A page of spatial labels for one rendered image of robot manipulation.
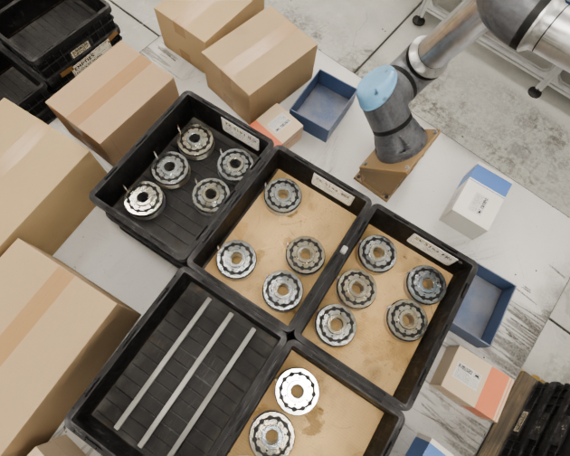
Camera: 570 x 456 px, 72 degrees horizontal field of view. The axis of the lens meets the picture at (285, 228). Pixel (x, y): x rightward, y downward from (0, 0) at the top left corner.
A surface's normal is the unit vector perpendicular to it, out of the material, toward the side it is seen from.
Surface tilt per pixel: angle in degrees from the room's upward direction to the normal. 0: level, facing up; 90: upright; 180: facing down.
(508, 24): 86
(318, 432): 0
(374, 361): 0
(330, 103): 0
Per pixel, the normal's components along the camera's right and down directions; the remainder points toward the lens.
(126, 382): 0.06, -0.33
